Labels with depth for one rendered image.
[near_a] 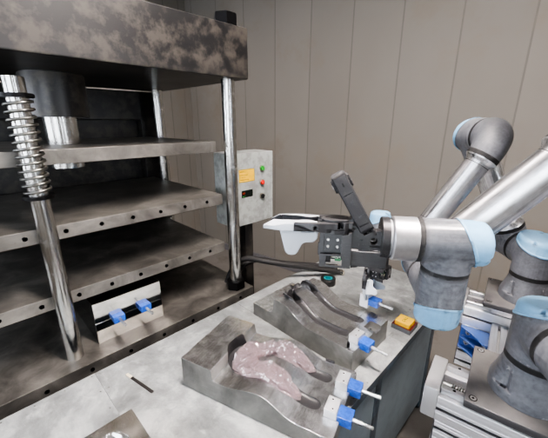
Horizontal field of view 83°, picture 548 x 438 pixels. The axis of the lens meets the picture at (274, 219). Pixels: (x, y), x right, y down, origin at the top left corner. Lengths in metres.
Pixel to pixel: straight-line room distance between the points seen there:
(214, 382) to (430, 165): 2.27
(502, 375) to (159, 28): 1.40
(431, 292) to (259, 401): 0.61
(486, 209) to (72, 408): 1.22
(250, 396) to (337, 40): 2.77
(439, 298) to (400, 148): 2.31
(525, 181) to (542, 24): 2.12
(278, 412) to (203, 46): 1.27
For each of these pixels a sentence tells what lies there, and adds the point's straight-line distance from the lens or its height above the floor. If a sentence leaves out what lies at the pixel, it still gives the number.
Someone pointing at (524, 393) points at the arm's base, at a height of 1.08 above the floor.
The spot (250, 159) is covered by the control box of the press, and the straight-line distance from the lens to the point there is 1.72.
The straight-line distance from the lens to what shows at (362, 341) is 1.19.
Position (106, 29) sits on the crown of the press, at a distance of 1.23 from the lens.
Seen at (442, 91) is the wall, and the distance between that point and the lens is 2.78.
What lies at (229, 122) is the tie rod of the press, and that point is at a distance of 1.47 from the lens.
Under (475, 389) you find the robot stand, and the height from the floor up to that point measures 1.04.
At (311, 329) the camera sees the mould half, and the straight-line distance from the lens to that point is 1.25.
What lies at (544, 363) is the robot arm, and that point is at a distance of 0.81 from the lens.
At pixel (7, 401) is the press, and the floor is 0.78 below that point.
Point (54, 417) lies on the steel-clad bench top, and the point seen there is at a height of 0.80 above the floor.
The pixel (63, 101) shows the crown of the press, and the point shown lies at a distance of 1.48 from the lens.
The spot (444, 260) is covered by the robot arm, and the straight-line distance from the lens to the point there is 0.57.
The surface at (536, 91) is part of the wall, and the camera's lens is 2.73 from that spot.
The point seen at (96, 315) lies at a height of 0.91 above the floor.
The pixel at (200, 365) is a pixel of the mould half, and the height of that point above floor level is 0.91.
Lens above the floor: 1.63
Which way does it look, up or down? 17 degrees down
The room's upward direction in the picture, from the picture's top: straight up
